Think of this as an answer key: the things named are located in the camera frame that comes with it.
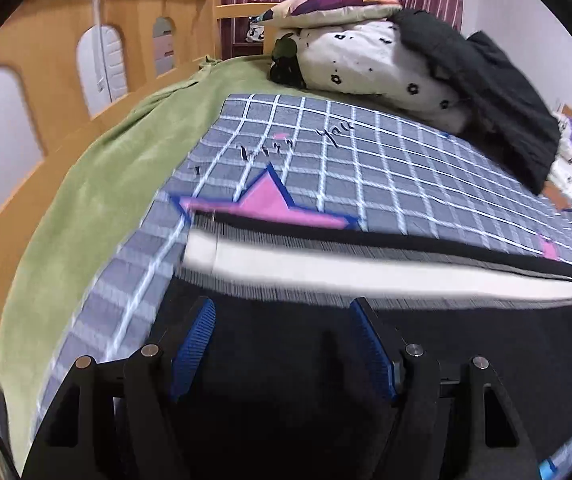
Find black coat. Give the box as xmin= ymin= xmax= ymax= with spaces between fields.
xmin=391 ymin=7 xmax=562 ymax=196

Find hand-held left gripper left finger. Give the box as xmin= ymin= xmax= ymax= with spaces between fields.
xmin=21 ymin=296 xmax=217 ymax=480

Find wooden bed frame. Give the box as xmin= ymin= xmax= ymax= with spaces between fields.
xmin=0 ymin=0 xmax=572 ymax=281

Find black pants with white waistband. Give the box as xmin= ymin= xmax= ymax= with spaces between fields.
xmin=166 ymin=210 xmax=572 ymax=480

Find white quilt with black flowers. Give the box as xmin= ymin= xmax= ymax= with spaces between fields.
xmin=268 ymin=20 xmax=572 ymax=211

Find grey checked bedsheet with stars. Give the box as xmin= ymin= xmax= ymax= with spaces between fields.
xmin=0 ymin=92 xmax=572 ymax=480

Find black and white bag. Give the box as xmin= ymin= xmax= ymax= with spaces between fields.
xmin=243 ymin=17 xmax=269 ymax=43

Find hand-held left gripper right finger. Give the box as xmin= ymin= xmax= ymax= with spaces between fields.
xmin=348 ymin=297 xmax=539 ymax=480

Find green blanket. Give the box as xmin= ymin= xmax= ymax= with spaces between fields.
xmin=0 ymin=55 xmax=272 ymax=411

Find colourful patterned pillow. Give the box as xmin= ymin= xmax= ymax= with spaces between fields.
xmin=253 ymin=0 xmax=404 ymax=28

